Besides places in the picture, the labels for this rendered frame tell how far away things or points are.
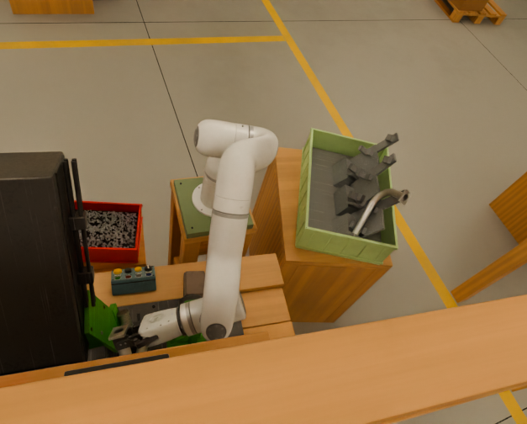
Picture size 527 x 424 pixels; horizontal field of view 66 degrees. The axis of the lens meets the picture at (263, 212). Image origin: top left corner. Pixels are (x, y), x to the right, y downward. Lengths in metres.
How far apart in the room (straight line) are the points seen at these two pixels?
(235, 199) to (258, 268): 0.71
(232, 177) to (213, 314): 0.32
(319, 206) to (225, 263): 1.03
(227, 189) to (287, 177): 1.14
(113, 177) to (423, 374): 2.68
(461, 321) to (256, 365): 0.24
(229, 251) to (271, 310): 0.64
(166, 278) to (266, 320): 0.40
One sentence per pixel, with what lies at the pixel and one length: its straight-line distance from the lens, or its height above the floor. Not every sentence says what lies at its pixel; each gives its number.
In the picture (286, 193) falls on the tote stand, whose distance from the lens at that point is 2.00.
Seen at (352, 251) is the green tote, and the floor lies 0.85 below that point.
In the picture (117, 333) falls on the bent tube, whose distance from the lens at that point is 1.12.
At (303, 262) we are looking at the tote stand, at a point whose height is 0.79.
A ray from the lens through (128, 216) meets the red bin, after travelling 1.73.
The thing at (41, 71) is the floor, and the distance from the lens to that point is 3.80.
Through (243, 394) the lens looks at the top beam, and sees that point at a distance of 0.39.
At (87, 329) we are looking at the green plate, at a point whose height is 1.27.
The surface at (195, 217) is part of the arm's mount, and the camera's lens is 1.72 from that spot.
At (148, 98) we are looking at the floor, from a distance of 3.53.
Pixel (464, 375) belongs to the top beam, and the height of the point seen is 1.94.
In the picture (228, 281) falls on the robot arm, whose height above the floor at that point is 1.46.
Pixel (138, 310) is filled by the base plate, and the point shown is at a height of 0.90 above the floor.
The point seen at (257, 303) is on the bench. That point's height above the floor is 0.88.
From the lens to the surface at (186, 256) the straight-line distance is 1.84.
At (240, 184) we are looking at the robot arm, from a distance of 0.94.
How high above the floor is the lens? 2.32
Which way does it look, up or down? 54 degrees down
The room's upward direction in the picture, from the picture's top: 21 degrees clockwise
